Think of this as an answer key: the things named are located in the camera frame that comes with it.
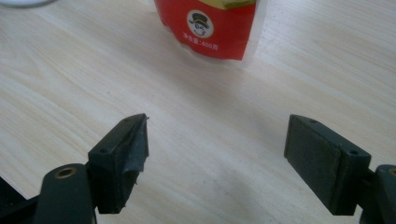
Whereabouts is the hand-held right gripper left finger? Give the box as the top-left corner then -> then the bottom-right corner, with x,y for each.
87,112 -> 150,215

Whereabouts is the red and white sugar bag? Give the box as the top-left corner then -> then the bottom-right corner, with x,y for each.
152,0 -> 269,68

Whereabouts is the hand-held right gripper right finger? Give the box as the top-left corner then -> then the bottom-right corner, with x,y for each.
283,114 -> 372,217

